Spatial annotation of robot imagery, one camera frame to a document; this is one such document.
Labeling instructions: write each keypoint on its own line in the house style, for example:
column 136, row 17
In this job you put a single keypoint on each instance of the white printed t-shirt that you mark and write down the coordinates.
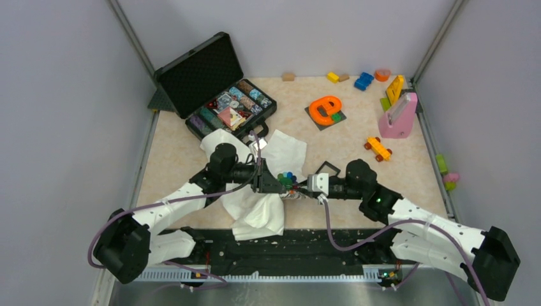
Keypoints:
column 255, row 198

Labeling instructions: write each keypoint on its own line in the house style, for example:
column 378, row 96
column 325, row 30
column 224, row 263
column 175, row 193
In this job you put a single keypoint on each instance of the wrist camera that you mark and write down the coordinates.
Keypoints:
column 256, row 146
column 318, row 179

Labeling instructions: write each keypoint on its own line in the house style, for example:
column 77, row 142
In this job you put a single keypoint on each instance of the yellow toy brick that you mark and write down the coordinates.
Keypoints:
column 332, row 77

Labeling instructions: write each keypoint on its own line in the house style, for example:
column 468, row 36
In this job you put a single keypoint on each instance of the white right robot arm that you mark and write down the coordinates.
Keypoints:
column 485, row 259

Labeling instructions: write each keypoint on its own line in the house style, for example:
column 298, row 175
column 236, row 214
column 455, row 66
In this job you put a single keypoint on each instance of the tan wooden block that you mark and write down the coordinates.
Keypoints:
column 288, row 77

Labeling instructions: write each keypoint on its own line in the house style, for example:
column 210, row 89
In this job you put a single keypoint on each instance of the yellow toy car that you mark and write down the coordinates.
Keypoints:
column 381, row 152

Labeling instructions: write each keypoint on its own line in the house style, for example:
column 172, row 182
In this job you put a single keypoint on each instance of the blue toy brick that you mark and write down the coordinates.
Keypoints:
column 363, row 81

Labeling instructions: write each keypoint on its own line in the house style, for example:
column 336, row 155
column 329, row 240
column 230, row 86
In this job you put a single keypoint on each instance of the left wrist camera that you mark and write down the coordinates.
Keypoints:
column 256, row 146

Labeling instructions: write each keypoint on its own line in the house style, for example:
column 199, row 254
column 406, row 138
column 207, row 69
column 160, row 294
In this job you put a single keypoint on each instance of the green flat toy piece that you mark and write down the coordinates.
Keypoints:
column 385, row 103

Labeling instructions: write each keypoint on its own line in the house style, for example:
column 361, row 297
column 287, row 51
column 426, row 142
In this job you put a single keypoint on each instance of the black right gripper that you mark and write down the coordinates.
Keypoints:
column 309, row 193

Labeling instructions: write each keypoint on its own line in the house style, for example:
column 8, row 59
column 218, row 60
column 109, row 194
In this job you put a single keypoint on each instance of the pink wedge stand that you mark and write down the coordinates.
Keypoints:
column 397, row 121

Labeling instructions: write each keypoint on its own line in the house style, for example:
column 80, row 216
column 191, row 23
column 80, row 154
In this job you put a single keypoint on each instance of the black poker chip case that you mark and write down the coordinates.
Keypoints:
column 206, row 87

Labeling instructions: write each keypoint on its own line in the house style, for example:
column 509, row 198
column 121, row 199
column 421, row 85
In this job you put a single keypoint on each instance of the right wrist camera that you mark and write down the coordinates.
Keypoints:
column 318, row 179

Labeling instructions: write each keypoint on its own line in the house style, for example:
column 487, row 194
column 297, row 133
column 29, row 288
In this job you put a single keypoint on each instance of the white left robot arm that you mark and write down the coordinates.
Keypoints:
column 131, row 240

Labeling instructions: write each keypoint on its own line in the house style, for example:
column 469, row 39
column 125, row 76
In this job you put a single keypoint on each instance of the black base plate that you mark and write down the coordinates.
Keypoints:
column 298, row 252

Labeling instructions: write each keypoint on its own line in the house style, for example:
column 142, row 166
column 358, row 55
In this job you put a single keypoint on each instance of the orange tape roll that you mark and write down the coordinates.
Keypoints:
column 382, row 75

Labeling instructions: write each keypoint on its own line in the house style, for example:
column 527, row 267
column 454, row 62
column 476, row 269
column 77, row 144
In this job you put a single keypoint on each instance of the pink and green toy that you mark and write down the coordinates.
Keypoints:
column 449, row 179

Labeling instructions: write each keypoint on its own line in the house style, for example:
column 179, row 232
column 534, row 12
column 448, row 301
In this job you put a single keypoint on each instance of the dark grey square mat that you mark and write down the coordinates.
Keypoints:
column 321, row 120

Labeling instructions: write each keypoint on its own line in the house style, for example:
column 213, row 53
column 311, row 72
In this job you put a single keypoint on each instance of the colourful beaded brooch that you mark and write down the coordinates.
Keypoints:
column 287, row 179

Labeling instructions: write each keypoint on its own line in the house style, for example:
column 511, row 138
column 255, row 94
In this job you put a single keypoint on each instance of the yellow perforated toy block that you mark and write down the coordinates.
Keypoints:
column 393, row 91

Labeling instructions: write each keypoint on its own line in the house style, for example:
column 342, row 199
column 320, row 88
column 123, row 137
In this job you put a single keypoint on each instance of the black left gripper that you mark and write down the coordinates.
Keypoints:
column 264, row 182

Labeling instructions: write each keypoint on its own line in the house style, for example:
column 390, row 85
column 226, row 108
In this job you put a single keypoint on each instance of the orange letter e toy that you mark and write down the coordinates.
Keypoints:
column 330, row 104

